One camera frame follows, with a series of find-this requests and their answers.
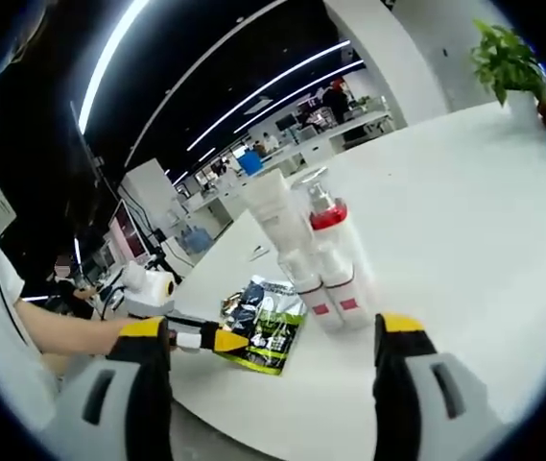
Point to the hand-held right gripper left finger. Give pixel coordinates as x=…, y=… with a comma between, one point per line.
x=143, y=394

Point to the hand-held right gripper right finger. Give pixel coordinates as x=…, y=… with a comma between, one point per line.
x=402, y=384

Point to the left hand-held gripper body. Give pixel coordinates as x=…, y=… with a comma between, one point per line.
x=150, y=293

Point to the dark green printed skincare pouch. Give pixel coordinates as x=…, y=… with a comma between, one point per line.
x=268, y=331

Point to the small white pump skincare bottle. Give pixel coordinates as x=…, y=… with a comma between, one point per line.
x=318, y=307
x=349, y=300

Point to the white skincare tube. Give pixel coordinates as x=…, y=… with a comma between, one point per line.
x=272, y=216

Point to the red collar pump skincare bottle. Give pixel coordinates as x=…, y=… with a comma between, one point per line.
x=330, y=218

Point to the blue water jug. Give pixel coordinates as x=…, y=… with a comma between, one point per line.
x=200, y=239
x=187, y=241

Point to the pink screen monitor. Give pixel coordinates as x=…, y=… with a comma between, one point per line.
x=128, y=230

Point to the blue plastic bin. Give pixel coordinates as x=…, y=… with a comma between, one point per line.
x=250, y=164

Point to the white office counter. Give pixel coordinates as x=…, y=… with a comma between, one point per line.
x=301, y=149

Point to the potted green plant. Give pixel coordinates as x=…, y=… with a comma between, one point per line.
x=507, y=62

